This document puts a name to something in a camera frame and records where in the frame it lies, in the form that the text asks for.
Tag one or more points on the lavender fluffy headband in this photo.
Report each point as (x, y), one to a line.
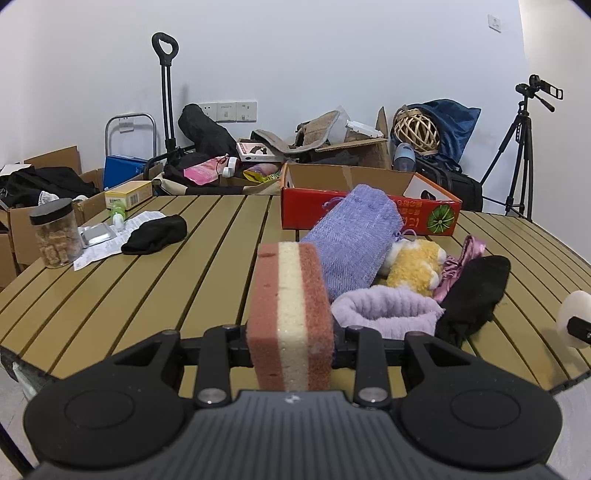
(383, 309)

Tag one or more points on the black sock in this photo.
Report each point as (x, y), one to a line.
(154, 233)
(475, 290)

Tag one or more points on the black suitcase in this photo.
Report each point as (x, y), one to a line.
(452, 184)

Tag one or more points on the yellow plush toy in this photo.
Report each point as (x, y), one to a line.
(415, 265)

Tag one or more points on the pink and cream sponge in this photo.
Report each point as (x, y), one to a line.
(291, 314)

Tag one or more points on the small white device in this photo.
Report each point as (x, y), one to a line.
(229, 167)

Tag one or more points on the silver blister pack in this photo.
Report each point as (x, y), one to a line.
(98, 235)

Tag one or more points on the small green bottle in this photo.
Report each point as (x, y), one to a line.
(117, 217)

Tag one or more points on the tan slatted folding table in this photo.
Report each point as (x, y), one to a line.
(184, 286)

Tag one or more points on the clear jar with black lid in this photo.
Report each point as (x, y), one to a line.
(55, 240)

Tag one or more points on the small white wall socket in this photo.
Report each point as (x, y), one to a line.
(495, 22)

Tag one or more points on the white cloth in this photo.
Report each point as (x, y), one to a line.
(48, 197)

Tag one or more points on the white wall outlet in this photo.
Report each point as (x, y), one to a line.
(208, 111)
(226, 112)
(246, 111)

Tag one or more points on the blue water bottle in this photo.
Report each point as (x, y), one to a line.
(404, 157)

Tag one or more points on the dark blue bag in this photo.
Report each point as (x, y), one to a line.
(457, 124)

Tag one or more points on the white flat box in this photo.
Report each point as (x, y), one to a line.
(364, 129)

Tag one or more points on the white box with dark picture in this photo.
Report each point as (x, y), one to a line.
(258, 151)

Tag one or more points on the black clothing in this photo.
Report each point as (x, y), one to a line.
(46, 182)

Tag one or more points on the yellow green snack packet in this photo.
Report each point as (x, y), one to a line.
(261, 174)

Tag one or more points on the blue box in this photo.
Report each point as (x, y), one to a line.
(122, 173)

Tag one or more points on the red cardboard box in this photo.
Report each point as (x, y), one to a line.
(304, 210)

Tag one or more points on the beige quilted cloth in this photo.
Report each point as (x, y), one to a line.
(318, 127)

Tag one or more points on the black duffel bag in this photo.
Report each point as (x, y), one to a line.
(203, 131)

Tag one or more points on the pink satin cloth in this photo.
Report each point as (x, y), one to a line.
(466, 251)

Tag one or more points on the wicker ball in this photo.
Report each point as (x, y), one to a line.
(418, 129)

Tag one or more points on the purple knit pouch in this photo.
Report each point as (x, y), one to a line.
(355, 230)

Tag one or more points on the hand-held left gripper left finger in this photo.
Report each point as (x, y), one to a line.
(217, 350)

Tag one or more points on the black tripod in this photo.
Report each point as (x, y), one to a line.
(524, 134)

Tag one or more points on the open brown cardboard box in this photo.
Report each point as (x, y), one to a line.
(14, 249)
(55, 159)

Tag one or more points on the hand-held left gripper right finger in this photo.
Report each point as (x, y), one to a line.
(369, 355)

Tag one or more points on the pink packet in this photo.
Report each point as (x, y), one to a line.
(203, 170)

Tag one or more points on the yellow carton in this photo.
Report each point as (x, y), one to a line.
(127, 196)

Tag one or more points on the white paper leaflet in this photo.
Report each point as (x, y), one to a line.
(106, 251)

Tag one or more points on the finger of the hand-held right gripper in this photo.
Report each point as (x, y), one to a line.
(582, 328)

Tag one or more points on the cardboard box with raised flaps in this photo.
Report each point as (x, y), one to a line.
(369, 154)

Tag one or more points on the black hand trolley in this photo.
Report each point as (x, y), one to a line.
(167, 101)

